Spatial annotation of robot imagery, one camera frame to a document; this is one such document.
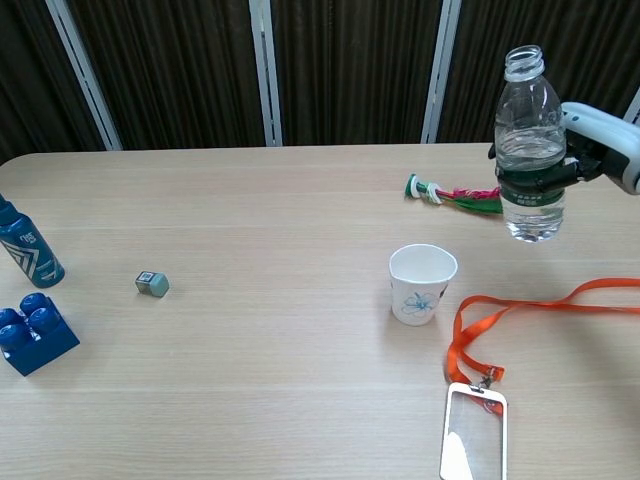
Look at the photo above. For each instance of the blue spray bottle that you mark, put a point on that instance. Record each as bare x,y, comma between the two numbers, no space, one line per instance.
30,250

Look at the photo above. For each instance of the colourful feather shuttlecock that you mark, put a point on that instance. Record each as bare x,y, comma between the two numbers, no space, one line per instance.
415,186

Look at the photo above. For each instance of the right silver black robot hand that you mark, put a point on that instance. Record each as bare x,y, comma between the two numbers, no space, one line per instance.
605,140

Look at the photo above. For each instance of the transparent plastic water bottle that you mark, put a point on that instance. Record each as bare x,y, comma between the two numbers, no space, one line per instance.
530,125

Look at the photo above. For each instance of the blue building block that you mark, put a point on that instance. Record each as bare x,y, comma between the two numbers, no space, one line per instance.
40,345

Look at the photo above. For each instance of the black folding screen panel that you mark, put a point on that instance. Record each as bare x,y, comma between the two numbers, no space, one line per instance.
185,70
350,65
480,50
30,75

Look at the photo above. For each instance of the clear white badge holder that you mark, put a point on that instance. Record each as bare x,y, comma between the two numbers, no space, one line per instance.
475,435

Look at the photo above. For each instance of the white paper cup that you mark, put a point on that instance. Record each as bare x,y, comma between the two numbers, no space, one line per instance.
420,300

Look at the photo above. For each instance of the small grey-green cube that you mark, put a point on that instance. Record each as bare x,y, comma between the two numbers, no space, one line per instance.
157,286

